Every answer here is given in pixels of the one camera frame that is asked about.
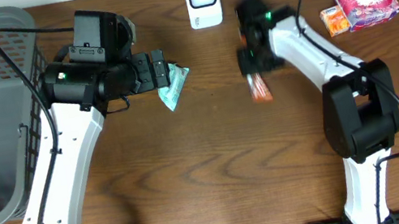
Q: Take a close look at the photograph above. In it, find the green wet wipes pack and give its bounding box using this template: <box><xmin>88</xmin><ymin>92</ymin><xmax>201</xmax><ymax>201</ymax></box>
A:
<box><xmin>158</xmin><ymin>63</ymin><xmax>190</xmax><ymax>112</ymax></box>

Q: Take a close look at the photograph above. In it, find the red brown snack wrapper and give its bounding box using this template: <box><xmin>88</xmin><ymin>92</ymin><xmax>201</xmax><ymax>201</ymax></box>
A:
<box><xmin>246</xmin><ymin>73</ymin><xmax>273</xmax><ymax>103</ymax></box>

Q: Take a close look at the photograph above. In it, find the orange pocket tissue pack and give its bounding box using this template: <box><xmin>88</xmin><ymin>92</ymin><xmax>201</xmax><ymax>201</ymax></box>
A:
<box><xmin>320</xmin><ymin>5</ymin><xmax>351</xmax><ymax>37</ymax></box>

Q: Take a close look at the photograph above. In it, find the red purple tissue pack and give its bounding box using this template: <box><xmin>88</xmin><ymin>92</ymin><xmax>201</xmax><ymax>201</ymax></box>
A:
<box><xmin>336</xmin><ymin>0</ymin><xmax>399</xmax><ymax>32</ymax></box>

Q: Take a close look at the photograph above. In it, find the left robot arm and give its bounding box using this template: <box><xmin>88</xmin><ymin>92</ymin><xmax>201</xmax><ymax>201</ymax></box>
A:
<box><xmin>22</xmin><ymin>50</ymin><xmax>171</xmax><ymax>224</ymax></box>

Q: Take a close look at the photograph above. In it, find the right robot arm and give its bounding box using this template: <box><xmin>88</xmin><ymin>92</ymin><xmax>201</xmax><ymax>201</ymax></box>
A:
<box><xmin>235</xmin><ymin>0</ymin><xmax>399</xmax><ymax>224</ymax></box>

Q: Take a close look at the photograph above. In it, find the white barcode scanner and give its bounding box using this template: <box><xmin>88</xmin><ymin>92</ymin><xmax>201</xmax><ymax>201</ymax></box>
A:
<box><xmin>186</xmin><ymin>0</ymin><xmax>223</xmax><ymax>30</ymax></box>

